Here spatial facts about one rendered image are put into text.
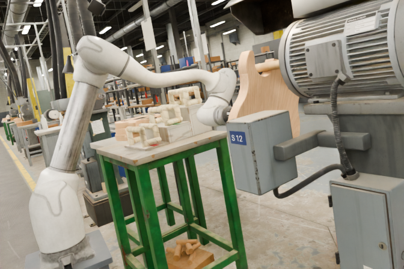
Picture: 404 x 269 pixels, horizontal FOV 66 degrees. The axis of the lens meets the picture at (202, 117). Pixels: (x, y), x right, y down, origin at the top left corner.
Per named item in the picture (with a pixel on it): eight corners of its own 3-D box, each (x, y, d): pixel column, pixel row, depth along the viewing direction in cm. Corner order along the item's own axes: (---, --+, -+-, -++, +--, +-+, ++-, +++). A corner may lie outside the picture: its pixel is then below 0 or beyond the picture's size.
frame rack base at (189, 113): (213, 130, 188) (208, 102, 186) (193, 136, 179) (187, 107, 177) (186, 129, 210) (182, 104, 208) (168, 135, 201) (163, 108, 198)
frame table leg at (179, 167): (199, 249, 233) (178, 132, 222) (193, 252, 230) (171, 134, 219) (195, 247, 238) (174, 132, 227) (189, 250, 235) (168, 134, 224)
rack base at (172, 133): (193, 136, 180) (190, 120, 178) (169, 143, 170) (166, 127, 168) (168, 134, 201) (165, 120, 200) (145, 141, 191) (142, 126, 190)
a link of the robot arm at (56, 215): (39, 260, 102) (23, 196, 99) (37, 240, 117) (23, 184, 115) (90, 240, 109) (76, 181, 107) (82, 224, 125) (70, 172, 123)
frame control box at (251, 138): (359, 200, 82) (347, 104, 79) (309, 235, 70) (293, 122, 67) (285, 184, 102) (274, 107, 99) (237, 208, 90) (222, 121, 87)
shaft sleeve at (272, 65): (288, 58, 105) (290, 67, 106) (294, 56, 107) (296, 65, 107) (251, 65, 120) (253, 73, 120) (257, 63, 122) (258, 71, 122)
